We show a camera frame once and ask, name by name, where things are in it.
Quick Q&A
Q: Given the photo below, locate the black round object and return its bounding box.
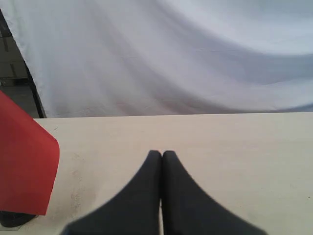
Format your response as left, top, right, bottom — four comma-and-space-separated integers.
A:
0, 211, 36, 228

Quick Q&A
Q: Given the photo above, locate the red flag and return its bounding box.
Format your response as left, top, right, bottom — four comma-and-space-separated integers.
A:
0, 93, 60, 215

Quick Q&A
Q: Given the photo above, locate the white backdrop cloth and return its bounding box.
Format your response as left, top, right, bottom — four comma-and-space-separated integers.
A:
0, 0, 313, 118

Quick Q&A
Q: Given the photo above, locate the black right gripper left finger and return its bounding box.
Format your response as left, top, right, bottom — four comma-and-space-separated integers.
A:
62, 150, 161, 235

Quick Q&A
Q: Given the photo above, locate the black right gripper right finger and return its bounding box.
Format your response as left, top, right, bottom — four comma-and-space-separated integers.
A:
162, 151, 266, 235

